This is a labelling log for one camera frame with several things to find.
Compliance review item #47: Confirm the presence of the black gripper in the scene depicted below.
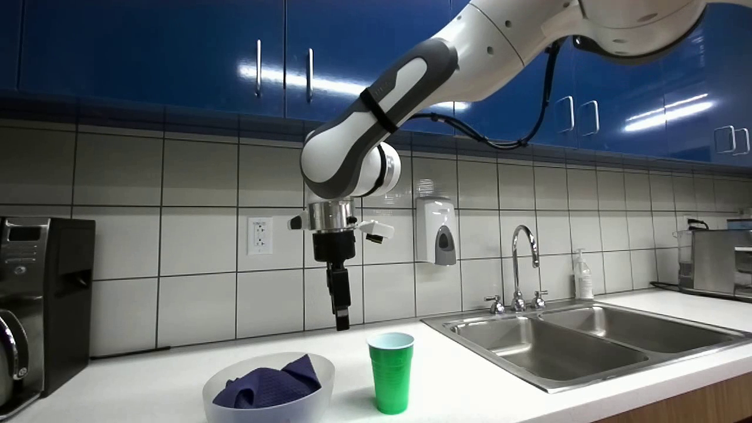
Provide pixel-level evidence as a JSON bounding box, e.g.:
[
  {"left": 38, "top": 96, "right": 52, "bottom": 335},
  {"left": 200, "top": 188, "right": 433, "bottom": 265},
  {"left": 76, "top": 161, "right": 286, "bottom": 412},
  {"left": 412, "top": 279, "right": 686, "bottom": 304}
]
[{"left": 310, "top": 227, "right": 360, "bottom": 333}]

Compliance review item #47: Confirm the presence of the blue waffle-weave cloth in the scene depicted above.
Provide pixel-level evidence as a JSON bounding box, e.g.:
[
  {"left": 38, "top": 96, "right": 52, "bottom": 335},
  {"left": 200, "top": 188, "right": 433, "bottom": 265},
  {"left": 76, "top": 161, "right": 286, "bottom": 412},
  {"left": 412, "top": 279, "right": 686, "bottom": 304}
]
[{"left": 212, "top": 352, "right": 324, "bottom": 412}]

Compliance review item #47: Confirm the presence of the clear plastic bowl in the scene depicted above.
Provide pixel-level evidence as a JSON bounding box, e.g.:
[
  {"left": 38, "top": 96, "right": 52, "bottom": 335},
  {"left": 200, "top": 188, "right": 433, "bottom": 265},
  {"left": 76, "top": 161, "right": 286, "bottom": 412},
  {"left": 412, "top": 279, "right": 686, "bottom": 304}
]
[{"left": 200, "top": 351, "right": 338, "bottom": 423}]

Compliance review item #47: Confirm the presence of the green plastic cup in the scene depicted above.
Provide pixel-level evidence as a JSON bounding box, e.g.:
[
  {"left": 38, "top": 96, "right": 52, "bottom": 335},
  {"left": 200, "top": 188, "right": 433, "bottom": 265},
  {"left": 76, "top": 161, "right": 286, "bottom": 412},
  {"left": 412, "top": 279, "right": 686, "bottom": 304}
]
[{"left": 364, "top": 329, "right": 418, "bottom": 419}]

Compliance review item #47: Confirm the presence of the chrome gooseneck faucet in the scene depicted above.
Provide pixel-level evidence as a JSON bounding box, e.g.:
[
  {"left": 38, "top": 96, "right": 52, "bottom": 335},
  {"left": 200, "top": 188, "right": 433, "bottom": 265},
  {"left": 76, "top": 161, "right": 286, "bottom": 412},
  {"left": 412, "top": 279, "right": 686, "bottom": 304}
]
[{"left": 509, "top": 223, "right": 542, "bottom": 313}]

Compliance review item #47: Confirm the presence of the clear pump soap bottle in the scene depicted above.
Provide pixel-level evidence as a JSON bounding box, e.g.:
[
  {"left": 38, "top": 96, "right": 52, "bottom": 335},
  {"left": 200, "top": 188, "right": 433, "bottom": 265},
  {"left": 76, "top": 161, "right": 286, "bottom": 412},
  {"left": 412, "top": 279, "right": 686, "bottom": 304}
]
[{"left": 572, "top": 248, "right": 597, "bottom": 304}]

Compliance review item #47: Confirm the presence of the blue upper cabinet door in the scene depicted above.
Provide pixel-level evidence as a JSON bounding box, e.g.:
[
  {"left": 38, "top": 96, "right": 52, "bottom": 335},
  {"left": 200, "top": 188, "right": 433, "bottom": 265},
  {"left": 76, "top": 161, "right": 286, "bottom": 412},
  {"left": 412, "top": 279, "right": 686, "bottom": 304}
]
[
  {"left": 723, "top": 0, "right": 752, "bottom": 168},
  {"left": 16, "top": 0, "right": 286, "bottom": 120},
  {"left": 660, "top": 15, "right": 731, "bottom": 161},
  {"left": 460, "top": 44, "right": 583, "bottom": 148},
  {"left": 575, "top": 38, "right": 668, "bottom": 157},
  {"left": 279, "top": 0, "right": 473, "bottom": 136},
  {"left": 0, "top": 0, "right": 23, "bottom": 99}
]

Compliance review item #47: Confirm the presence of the stainless steel double sink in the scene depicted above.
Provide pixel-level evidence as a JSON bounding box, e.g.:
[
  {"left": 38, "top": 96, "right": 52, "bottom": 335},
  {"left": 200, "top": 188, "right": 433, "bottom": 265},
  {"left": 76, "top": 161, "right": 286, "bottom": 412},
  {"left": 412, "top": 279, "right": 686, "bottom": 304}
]
[{"left": 421, "top": 298, "right": 752, "bottom": 398}]

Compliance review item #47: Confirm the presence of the black and steel coffee maker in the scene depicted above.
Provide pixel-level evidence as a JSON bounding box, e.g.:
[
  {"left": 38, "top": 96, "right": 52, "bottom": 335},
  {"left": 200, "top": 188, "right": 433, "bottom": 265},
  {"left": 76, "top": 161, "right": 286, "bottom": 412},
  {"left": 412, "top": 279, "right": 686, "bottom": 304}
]
[{"left": 0, "top": 217, "right": 96, "bottom": 421}]

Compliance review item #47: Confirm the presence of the wooden sink front panel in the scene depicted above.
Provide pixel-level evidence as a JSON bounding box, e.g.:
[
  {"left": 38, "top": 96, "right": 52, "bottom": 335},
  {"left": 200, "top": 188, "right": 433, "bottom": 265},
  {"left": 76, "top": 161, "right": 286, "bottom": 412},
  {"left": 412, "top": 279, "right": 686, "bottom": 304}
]
[{"left": 594, "top": 368, "right": 752, "bottom": 423}]

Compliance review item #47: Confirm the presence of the metal countertop appliance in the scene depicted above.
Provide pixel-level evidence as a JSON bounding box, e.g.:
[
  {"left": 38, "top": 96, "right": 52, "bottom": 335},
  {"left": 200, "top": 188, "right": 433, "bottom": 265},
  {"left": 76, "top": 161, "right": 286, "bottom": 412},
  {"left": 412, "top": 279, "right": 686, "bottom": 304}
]
[{"left": 677, "top": 217, "right": 752, "bottom": 301}]

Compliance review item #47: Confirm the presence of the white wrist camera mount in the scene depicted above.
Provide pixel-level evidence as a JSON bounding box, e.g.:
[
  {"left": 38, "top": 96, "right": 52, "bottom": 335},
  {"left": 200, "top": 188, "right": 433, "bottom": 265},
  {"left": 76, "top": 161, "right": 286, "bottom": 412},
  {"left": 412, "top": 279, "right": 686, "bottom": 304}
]
[{"left": 354, "top": 218, "right": 395, "bottom": 245}]

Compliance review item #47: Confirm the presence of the white wall outlet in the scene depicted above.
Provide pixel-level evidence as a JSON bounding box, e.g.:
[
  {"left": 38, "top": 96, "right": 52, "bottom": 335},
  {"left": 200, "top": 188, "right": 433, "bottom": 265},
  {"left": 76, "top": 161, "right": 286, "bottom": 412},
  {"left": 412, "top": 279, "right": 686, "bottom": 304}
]
[{"left": 246, "top": 217, "right": 274, "bottom": 258}]

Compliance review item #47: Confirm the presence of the white wall soap dispenser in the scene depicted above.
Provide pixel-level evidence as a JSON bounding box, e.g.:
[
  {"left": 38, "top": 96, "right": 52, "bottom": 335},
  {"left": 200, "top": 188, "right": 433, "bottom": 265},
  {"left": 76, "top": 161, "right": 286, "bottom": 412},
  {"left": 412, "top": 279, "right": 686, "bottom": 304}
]
[{"left": 413, "top": 198, "right": 460, "bottom": 268}]

